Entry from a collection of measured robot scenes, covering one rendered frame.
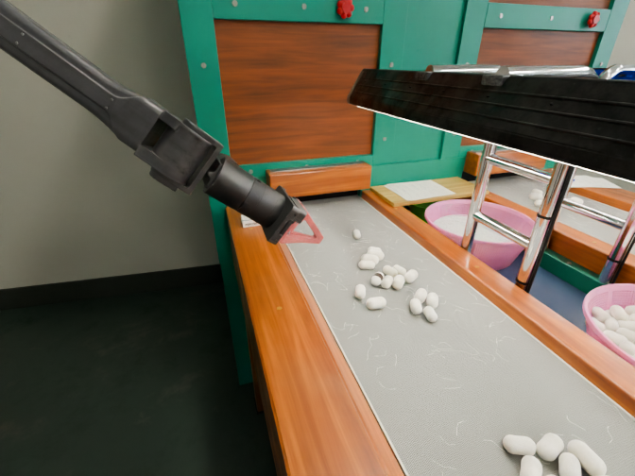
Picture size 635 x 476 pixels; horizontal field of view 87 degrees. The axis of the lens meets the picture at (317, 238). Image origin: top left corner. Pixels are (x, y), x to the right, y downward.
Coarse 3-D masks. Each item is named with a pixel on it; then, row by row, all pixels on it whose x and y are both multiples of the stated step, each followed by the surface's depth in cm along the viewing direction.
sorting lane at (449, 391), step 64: (320, 256) 75; (384, 256) 75; (384, 320) 57; (448, 320) 57; (512, 320) 56; (384, 384) 45; (448, 384) 45; (512, 384) 45; (576, 384) 45; (448, 448) 38
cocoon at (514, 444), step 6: (504, 438) 38; (510, 438) 37; (516, 438) 37; (522, 438) 37; (528, 438) 37; (504, 444) 37; (510, 444) 37; (516, 444) 37; (522, 444) 37; (528, 444) 36; (534, 444) 37; (510, 450) 37; (516, 450) 36; (522, 450) 36; (528, 450) 36; (534, 450) 36
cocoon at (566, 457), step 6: (564, 456) 36; (570, 456) 35; (558, 462) 36; (564, 462) 35; (570, 462) 35; (576, 462) 35; (558, 468) 35; (564, 468) 34; (570, 468) 34; (576, 468) 34; (564, 474) 34; (570, 474) 34; (576, 474) 34
